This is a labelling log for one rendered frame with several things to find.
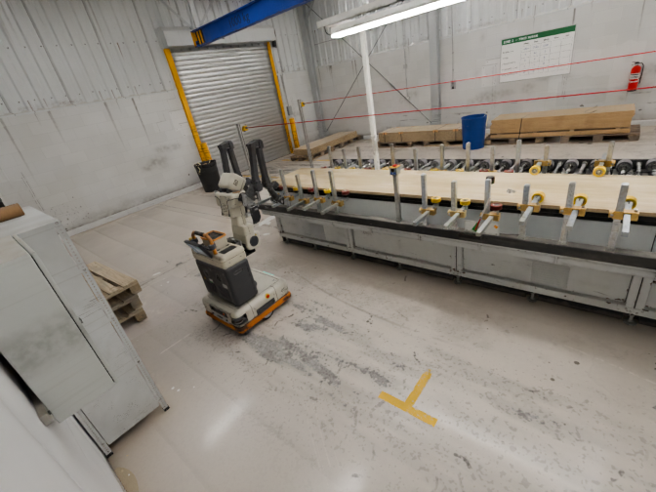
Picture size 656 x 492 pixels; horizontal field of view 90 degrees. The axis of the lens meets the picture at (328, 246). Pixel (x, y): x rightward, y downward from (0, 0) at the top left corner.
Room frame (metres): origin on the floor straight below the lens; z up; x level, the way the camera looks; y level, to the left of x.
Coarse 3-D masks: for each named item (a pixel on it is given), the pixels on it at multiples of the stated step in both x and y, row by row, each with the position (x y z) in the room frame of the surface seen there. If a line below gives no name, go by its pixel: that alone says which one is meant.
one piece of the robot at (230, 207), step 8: (216, 192) 3.03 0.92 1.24; (224, 192) 2.97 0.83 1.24; (232, 192) 2.90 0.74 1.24; (240, 192) 2.92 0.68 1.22; (224, 200) 2.93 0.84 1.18; (232, 200) 2.85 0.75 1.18; (224, 208) 2.95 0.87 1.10; (232, 208) 2.90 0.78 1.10; (240, 208) 2.95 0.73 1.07; (224, 216) 2.96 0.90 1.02; (232, 216) 2.88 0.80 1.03; (240, 216) 2.95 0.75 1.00; (232, 224) 2.98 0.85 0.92; (240, 224) 2.93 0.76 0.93; (248, 224) 2.98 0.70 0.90; (240, 232) 2.94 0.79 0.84; (248, 232) 2.92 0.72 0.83; (256, 232) 2.98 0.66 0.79; (248, 240) 2.90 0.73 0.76; (256, 240) 2.95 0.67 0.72; (248, 248) 2.89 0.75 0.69
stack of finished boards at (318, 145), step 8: (328, 136) 11.64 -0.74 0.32; (336, 136) 11.31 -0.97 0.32; (344, 136) 11.06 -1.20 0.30; (352, 136) 11.39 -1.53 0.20; (312, 144) 10.48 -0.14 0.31; (320, 144) 10.20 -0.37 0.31; (328, 144) 10.42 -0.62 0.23; (296, 152) 10.26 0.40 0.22; (304, 152) 10.04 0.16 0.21; (312, 152) 9.85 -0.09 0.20
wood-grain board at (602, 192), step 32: (352, 192) 3.36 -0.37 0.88; (384, 192) 3.09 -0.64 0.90; (416, 192) 2.91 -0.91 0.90; (448, 192) 2.75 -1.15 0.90; (480, 192) 2.60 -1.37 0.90; (512, 192) 2.47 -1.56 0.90; (544, 192) 2.35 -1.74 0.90; (576, 192) 2.24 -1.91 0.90; (608, 192) 2.13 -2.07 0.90; (640, 192) 2.03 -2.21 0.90
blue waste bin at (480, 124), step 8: (464, 120) 7.57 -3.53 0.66; (472, 120) 7.41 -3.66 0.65; (480, 120) 7.37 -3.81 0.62; (464, 128) 7.58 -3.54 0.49; (472, 128) 7.42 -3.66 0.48; (480, 128) 7.38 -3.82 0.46; (464, 136) 7.60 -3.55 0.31; (472, 136) 7.42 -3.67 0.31; (480, 136) 7.40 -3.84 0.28; (464, 144) 7.61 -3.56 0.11; (472, 144) 7.43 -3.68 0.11; (480, 144) 7.41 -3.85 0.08
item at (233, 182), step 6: (222, 174) 3.08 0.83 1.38; (228, 174) 3.01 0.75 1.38; (234, 174) 2.97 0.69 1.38; (222, 180) 3.03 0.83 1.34; (228, 180) 2.96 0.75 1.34; (234, 180) 2.95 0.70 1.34; (240, 180) 2.99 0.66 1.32; (222, 186) 2.99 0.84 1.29; (228, 186) 2.91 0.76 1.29; (234, 186) 2.93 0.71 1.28; (240, 186) 2.97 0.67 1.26
